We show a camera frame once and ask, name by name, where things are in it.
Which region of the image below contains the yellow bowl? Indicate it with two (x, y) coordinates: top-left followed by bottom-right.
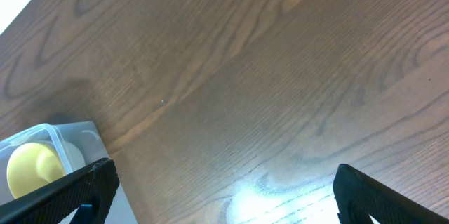
(6, 143), (66, 199)

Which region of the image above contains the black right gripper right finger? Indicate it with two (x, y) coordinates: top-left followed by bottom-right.
(333, 164), (448, 224)

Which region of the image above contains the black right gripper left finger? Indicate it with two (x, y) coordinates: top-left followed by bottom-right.
(1, 158), (120, 224)

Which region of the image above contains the clear plastic container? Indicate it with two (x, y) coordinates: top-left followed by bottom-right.
(0, 121), (138, 224)

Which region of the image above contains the white bowl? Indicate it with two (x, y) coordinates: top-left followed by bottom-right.
(63, 142), (86, 171)

